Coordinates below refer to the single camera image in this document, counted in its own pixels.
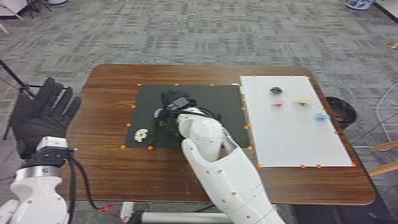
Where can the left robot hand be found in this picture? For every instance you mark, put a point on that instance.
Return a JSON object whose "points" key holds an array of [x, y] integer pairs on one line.
{"points": [[42, 116]]}

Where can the green sprig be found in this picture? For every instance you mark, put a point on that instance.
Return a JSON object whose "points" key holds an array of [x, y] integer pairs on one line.
{"points": [[155, 129]]}

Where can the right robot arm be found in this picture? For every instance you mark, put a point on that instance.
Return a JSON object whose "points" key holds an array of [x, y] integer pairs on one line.
{"points": [[219, 173]]}

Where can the black tripod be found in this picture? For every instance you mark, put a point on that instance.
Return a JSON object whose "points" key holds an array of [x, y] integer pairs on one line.
{"points": [[15, 78]]}

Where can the white flower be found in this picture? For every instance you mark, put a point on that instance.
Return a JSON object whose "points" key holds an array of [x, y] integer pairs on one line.
{"points": [[141, 135]]}

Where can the dark mat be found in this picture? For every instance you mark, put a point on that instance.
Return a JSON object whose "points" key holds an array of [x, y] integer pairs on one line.
{"points": [[219, 100]]}

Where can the pale grey bar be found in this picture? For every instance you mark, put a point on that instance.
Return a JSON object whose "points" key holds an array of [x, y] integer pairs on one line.
{"points": [[178, 219]]}

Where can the pink flower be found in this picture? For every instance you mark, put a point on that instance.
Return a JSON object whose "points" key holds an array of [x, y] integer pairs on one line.
{"points": [[278, 103]]}

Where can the dark green flower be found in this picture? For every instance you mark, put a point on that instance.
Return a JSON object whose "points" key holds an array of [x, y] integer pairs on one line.
{"points": [[276, 90]]}

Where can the white sheet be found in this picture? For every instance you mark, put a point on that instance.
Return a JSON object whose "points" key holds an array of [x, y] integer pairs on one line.
{"points": [[296, 140]]}

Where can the pale yellow flower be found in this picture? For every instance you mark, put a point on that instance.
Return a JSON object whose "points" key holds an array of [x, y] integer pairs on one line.
{"points": [[305, 100]]}

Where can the blue flower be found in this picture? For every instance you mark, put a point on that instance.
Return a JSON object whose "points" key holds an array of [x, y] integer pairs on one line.
{"points": [[321, 116]]}

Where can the black round bin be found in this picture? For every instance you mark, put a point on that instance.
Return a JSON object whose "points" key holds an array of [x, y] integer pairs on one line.
{"points": [[342, 111]]}

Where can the blue and white vase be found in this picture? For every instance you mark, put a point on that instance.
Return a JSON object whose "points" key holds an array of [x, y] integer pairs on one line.
{"points": [[360, 4]]}

